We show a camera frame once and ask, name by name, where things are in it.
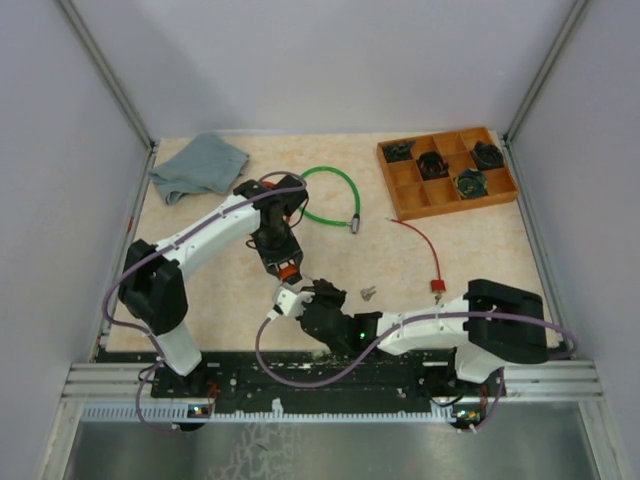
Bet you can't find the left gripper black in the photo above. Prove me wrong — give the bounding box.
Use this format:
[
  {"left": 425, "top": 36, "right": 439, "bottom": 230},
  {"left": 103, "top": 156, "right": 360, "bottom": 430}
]
[{"left": 251, "top": 220, "right": 304, "bottom": 278}]

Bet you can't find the orange black padlock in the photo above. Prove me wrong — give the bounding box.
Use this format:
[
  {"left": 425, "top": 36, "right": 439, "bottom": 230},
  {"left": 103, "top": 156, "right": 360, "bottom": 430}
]
[{"left": 278, "top": 264, "right": 302, "bottom": 285}]

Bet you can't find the red cable padlock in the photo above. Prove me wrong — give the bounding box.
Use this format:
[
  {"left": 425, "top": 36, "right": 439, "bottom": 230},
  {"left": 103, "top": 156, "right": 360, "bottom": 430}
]
[{"left": 388, "top": 218, "right": 447, "bottom": 296}]

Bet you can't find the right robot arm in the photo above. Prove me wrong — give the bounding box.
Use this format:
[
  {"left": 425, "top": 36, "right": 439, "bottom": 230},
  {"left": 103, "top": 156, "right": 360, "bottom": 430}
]
[{"left": 296, "top": 279, "right": 550, "bottom": 396}]

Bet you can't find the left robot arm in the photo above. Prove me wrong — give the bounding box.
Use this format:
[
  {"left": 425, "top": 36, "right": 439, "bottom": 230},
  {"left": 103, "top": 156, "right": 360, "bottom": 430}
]
[{"left": 105, "top": 172, "right": 308, "bottom": 397}]

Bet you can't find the silver key pair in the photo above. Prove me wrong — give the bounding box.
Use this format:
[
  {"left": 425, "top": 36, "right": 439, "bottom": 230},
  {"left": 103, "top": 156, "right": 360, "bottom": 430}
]
[{"left": 360, "top": 286, "right": 376, "bottom": 301}]

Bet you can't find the blue grey folded cloth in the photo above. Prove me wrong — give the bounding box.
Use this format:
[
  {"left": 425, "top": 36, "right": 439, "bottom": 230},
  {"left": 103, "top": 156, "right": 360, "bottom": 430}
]
[{"left": 148, "top": 133, "right": 250, "bottom": 205}]

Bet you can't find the green black rolled sock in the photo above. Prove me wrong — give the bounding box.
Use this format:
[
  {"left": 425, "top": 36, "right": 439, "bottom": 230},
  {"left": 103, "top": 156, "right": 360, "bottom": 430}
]
[{"left": 382, "top": 141, "right": 415, "bottom": 163}]

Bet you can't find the black orange rolled sock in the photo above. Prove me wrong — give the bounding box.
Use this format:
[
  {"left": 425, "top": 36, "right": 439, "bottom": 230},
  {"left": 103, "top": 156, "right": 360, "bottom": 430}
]
[{"left": 416, "top": 151, "right": 449, "bottom": 181}]

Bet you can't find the wooden compartment tray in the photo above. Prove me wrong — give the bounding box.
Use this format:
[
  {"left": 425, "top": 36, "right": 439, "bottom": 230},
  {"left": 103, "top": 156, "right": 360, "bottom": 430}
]
[{"left": 376, "top": 126, "right": 519, "bottom": 221}]

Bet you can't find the rolled dark sock in tray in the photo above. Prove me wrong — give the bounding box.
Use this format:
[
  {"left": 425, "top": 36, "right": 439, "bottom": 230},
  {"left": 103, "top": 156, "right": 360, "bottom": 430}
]
[{"left": 453, "top": 168, "right": 488, "bottom": 200}]

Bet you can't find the red translucent cable lock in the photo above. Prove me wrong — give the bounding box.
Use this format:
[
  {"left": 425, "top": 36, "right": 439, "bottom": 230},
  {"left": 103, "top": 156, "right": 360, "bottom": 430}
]
[{"left": 260, "top": 180, "right": 291, "bottom": 224}]

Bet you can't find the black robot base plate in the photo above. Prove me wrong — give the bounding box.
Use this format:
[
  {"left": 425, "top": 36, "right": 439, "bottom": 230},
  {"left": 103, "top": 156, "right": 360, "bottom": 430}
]
[{"left": 151, "top": 350, "right": 499, "bottom": 415}]

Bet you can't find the green cable lock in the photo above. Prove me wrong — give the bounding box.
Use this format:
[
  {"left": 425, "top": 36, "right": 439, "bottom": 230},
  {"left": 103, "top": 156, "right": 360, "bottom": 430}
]
[{"left": 299, "top": 166, "right": 362, "bottom": 235}]

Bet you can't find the grey cable duct rail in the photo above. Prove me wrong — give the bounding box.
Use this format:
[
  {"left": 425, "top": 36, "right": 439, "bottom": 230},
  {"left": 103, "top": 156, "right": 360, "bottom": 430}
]
[{"left": 82, "top": 402, "right": 481, "bottom": 424}]

